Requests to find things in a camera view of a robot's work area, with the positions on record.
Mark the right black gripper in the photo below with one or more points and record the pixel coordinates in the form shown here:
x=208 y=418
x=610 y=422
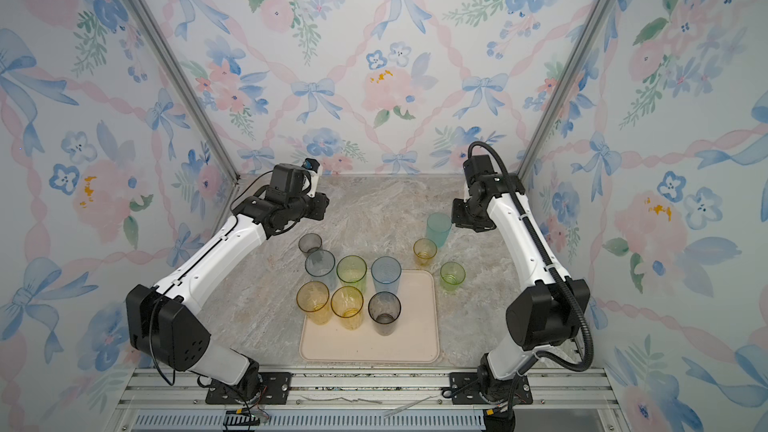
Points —
x=460 y=220

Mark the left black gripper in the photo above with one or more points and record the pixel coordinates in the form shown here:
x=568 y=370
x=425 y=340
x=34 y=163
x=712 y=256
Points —
x=322 y=202

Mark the small grey plastic cup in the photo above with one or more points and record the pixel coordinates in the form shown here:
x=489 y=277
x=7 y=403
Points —
x=309 y=243

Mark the small yellow plastic cup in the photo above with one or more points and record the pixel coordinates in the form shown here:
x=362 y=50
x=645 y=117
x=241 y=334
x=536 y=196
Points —
x=424 y=250

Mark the light blue plastic cup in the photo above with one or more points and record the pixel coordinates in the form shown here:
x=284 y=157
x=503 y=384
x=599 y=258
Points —
x=320 y=266

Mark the small green plastic cup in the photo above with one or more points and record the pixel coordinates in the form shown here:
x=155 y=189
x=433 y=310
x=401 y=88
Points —
x=452 y=276

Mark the tall green plastic cup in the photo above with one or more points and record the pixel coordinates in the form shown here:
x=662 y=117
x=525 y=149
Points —
x=351 y=271

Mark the tall orange plastic cup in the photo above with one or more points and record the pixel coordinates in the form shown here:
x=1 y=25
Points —
x=313 y=299

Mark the blue ribbed plastic cup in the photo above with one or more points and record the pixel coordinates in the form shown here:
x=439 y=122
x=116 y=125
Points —
x=386 y=272

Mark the tall yellow plastic cup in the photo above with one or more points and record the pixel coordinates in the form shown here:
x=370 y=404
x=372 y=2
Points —
x=347 y=305

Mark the tall grey plastic cup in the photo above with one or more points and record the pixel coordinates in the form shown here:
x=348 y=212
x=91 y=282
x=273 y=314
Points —
x=384 y=309

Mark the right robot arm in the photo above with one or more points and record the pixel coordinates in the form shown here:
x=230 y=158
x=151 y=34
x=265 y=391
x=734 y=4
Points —
x=547 y=318

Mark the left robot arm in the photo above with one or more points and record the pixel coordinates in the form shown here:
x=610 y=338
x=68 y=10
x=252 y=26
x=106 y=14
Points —
x=163 y=319

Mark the beige plastic tray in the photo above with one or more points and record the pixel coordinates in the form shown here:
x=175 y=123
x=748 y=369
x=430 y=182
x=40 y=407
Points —
x=414 y=339

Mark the teal plastic cup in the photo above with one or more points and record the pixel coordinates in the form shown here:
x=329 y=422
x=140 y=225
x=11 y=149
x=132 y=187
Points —
x=438 y=227

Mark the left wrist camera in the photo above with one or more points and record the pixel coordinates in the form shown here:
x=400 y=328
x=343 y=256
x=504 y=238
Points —
x=289 y=181

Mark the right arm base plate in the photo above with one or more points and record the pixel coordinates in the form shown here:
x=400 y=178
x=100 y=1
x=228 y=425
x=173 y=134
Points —
x=469 y=388

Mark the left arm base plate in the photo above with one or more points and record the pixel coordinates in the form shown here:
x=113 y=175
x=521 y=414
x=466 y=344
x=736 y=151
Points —
x=262 y=388

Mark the aluminium front rail frame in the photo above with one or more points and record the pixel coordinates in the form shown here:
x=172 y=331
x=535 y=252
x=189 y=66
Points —
x=329 y=398

